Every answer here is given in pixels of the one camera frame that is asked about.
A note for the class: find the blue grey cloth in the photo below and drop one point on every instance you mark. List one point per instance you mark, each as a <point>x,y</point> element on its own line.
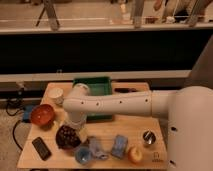
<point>96,149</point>

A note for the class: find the black remote control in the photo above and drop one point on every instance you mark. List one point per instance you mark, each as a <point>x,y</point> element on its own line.
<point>41,148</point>

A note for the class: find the yellow apple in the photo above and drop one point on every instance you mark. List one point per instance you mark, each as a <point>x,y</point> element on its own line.
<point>135,155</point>

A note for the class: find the small blue cup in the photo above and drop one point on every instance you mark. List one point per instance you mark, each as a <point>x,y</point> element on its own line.
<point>83,155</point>

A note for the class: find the shiny metal cup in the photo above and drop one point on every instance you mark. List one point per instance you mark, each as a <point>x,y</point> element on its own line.
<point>149,137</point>

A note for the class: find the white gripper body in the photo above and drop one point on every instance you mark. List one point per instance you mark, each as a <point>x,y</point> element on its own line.
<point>78,131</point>

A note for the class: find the green plastic tray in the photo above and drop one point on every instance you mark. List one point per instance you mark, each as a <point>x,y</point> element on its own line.
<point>99,86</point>

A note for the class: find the dark purple bowl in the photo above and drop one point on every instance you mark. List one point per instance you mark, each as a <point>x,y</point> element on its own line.
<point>65,144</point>

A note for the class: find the white paper cup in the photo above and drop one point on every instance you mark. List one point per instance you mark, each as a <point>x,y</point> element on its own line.
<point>56,95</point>

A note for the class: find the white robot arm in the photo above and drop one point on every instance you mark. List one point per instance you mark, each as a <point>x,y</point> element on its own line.
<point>189,112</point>

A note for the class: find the orange bowl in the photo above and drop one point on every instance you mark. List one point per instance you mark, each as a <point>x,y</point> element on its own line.
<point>42,115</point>

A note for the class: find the blue power adapter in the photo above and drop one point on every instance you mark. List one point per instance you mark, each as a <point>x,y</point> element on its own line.
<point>27,112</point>

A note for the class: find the black handled peeler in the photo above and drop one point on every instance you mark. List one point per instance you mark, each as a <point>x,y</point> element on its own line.
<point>125,90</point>

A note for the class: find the blue sponge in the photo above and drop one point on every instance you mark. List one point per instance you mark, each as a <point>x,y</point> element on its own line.
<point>119,146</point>

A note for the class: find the purple grapes bunch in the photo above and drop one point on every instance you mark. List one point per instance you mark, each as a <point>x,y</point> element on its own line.
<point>68,133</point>

